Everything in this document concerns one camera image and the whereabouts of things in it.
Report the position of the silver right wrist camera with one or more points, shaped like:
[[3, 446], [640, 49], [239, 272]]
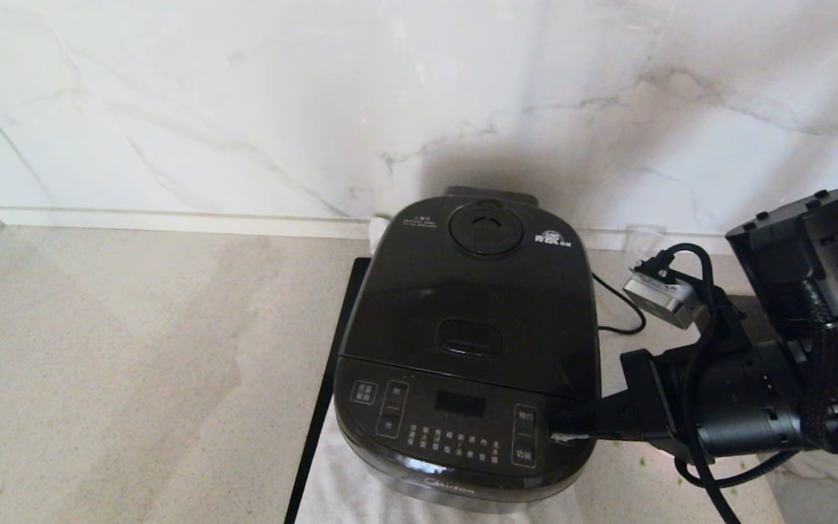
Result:
[[662, 298]]

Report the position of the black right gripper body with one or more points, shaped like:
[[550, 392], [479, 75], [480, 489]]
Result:
[[732, 400]]

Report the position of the black flat strip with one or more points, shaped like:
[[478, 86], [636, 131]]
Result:
[[327, 386]]

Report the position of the white cloth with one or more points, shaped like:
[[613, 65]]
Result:
[[331, 495]]

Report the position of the black rice cooker lid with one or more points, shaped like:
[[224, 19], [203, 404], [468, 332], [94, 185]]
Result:
[[477, 291]]

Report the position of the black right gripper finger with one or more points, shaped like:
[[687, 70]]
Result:
[[601, 418]]

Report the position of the black rice cooker base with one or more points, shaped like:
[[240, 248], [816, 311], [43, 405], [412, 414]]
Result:
[[455, 458]]

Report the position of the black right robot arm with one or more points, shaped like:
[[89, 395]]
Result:
[[804, 247]]

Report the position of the clear measuring cup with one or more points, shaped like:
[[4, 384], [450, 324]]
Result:
[[644, 236]]

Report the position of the white rag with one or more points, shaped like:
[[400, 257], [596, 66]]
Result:
[[833, 466]]

